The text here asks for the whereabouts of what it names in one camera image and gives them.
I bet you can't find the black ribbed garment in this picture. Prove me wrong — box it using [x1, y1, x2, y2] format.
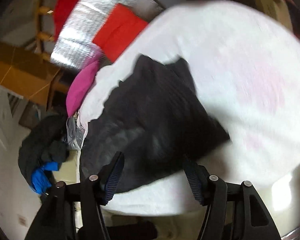
[79, 55, 230, 193]

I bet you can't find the blue cloth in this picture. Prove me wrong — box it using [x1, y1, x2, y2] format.
[31, 161, 61, 195]

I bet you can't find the white pink bed blanket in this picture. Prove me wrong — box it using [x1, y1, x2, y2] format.
[78, 1, 300, 235]

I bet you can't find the magenta pillow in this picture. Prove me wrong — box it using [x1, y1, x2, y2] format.
[66, 60, 100, 117]

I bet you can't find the dark clothes pile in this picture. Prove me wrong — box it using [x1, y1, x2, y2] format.
[18, 115, 69, 188]

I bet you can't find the grey plastic bag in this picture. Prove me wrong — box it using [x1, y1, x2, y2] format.
[66, 116, 85, 151]

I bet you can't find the red pillow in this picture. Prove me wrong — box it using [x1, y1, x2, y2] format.
[93, 4, 148, 62]

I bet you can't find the wooden chair frame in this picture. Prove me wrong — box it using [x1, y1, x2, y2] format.
[0, 0, 71, 111]

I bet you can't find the silver quilted foil cover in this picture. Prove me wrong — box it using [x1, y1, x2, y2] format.
[50, 0, 163, 73]

